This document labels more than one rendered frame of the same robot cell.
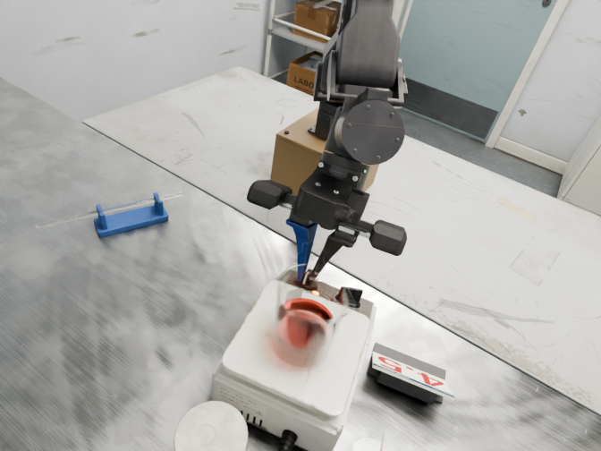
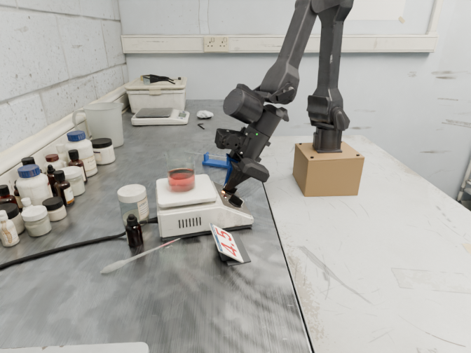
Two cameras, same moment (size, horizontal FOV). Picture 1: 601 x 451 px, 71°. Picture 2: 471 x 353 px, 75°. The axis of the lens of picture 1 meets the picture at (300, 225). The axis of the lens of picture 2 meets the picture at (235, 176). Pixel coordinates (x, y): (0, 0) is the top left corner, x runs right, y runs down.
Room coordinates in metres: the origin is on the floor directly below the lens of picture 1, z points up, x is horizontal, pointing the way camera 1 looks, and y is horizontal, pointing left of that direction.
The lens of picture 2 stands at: (0.06, -0.59, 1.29)
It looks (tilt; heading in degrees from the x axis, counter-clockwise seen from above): 25 degrees down; 61
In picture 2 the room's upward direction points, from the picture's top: straight up
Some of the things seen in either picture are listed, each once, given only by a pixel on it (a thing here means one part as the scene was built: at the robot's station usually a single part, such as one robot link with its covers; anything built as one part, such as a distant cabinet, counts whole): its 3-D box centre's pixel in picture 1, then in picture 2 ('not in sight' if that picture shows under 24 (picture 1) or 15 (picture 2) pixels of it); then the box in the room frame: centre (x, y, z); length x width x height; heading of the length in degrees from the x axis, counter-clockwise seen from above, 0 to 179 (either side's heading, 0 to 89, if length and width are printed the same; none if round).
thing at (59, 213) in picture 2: not in sight; (54, 209); (-0.02, 0.14, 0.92); 0.04 x 0.04 x 0.04
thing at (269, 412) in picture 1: (302, 345); (198, 204); (0.27, -0.03, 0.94); 0.22 x 0.13 x 0.08; 166
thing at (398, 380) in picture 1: (410, 369); (229, 241); (0.28, -0.16, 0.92); 0.09 x 0.06 x 0.04; 77
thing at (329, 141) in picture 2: (334, 115); (326, 138); (0.65, -0.02, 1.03); 0.07 x 0.07 x 0.06; 60
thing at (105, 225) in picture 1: (131, 212); (217, 160); (0.45, 0.25, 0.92); 0.10 x 0.03 x 0.04; 130
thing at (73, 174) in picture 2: not in sight; (71, 181); (0.03, 0.26, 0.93); 0.06 x 0.06 x 0.07
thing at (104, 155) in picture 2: not in sight; (102, 150); (0.13, 0.45, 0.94); 0.07 x 0.07 x 0.07
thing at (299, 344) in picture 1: (308, 321); (181, 171); (0.24, -0.02, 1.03); 0.07 x 0.06 x 0.08; 72
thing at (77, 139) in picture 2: not in sight; (80, 153); (0.06, 0.38, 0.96); 0.07 x 0.07 x 0.13
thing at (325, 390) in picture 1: (300, 341); (185, 189); (0.25, -0.02, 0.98); 0.12 x 0.12 x 0.01; 76
